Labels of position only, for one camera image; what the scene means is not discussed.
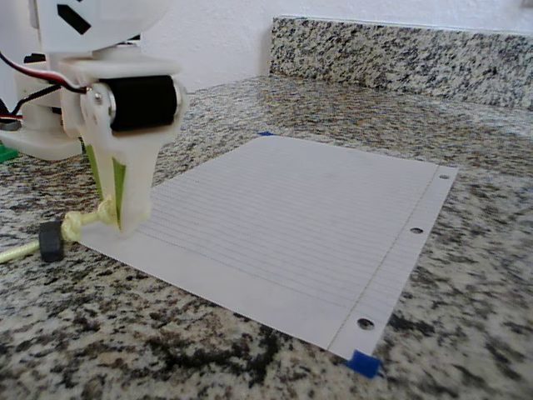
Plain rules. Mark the green base plate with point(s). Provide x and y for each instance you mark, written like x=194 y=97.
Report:
x=8 y=154

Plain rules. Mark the blue tape piece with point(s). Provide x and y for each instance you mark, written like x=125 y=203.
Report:
x=265 y=134
x=364 y=364

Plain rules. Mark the black hex nut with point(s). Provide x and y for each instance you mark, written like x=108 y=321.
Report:
x=52 y=241

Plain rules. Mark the granite backsplash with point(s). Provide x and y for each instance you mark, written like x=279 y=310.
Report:
x=395 y=58

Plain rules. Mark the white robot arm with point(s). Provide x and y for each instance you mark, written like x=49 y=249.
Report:
x=104 y=25

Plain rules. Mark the lined paper sheet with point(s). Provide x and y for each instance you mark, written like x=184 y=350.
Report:
x=291 y=233

